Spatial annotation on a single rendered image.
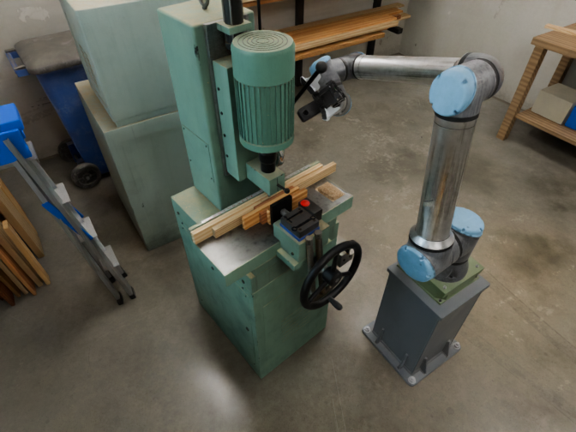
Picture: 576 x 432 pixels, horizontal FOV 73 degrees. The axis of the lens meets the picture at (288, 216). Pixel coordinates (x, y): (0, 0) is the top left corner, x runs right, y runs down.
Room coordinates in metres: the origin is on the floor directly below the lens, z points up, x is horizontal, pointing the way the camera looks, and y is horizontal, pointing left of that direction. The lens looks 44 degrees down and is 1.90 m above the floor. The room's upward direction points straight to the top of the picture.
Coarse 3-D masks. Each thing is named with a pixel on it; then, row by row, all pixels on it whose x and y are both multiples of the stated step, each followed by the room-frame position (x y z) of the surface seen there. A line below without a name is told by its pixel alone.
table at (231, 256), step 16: (336, 208) 1.09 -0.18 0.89; (256, 224) 0.99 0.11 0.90; (208, 240) 0.91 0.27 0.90; (224, 240) 0.91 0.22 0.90; (240, 240) 0.91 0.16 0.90; (256, 240) 0.91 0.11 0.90; (272, 240) 0.91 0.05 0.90; (208, 256) 0.84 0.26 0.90; (224, 256) 0.84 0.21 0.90; (240, 256) 0.84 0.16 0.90; (256, 256) 0.84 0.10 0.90; (272, 256) 0.88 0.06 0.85; (288, 256) 0.86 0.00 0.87; (224, 272) 0.77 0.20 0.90; (240, 272) 0.80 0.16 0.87
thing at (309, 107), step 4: (308, 104) 1.22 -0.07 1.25; (312, 104) 1.22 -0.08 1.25; (300, 108) 1.20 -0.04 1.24; (304, 108) 1.20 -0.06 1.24; (308, 108) 1.21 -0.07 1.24; (312, 108) 1.21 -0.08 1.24; (316, 108) 1.21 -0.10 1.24; (300, 112) 1.19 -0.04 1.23; (304, 112) 1.19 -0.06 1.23; (308, 112) 1.19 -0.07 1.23; (312, 112) 1.20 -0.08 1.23; (316, 112) 1.20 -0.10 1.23; (320, 112) 1.21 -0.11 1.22; (300, 116) 1.19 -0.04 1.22; (304, 116) 1.18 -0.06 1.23; (308, 116) 1.19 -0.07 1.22; (312, 116) 1.19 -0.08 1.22; (304, 120) 1.18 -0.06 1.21
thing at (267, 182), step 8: (256, 160) 1.14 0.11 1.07; (248, 168) 1.12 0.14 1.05; (256, 168) 1.10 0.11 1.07; (248, 176) 1.12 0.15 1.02; (256, 176) 1.08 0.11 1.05; (264, 176) 1.05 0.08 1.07; (272, 176) 1.05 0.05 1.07; (280, 176) 1.06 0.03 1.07; (256, 184) 1.08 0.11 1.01; (264, 184) 1.05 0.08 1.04; (272, 184) 1.03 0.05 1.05; (280, 184) 1.06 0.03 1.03; (272, 192) 1.03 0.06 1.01
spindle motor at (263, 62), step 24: (240, 48) 1.03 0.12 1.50; (264, 48) 1.03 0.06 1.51; (288, 48) 1.04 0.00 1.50; (240, 72) 1.02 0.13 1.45; (264, 72) 1.00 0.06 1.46; (288, 72) 1.03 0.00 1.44; (240, 96) 1.03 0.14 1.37; (264, 96) 1.00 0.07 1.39; (288, 96) 1.04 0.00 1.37; (240, 120) 1.04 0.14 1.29; (264, 120) 1.00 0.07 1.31; (288, 120) 1.04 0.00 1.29; (264, 144) 1.00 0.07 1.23; (288, 144) 1.03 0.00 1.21
